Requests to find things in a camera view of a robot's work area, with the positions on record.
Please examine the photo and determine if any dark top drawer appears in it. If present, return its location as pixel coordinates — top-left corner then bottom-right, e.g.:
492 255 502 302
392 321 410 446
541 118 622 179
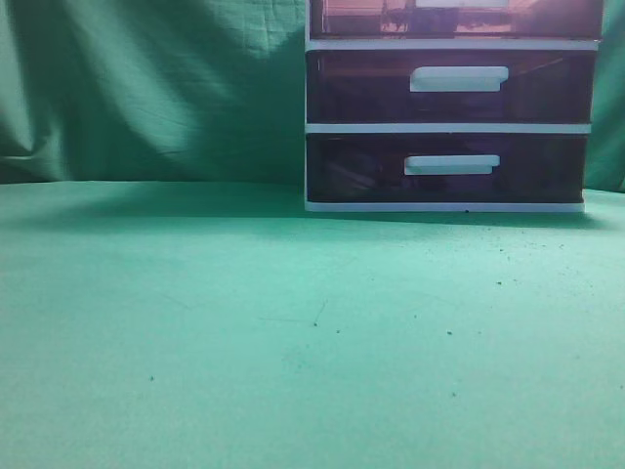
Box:
309 0 604 40

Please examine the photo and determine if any dark drawer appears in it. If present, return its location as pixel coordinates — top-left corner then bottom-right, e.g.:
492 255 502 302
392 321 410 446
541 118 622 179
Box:
306 50 596 124
309 0 604 40
306 134 587 203

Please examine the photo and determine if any dark bottom drawer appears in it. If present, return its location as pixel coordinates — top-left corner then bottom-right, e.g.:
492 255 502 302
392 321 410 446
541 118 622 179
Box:
306 134 587 203

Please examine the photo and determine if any dark middle drawer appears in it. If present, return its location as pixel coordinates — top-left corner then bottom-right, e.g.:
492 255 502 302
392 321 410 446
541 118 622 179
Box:
306 50 596 124

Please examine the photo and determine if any green cloth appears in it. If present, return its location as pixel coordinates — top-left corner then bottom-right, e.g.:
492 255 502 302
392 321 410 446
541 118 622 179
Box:
1 1 624 468

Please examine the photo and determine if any white drawer cabinet frame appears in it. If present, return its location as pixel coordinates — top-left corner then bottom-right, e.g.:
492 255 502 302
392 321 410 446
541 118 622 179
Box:
305 1 602 212

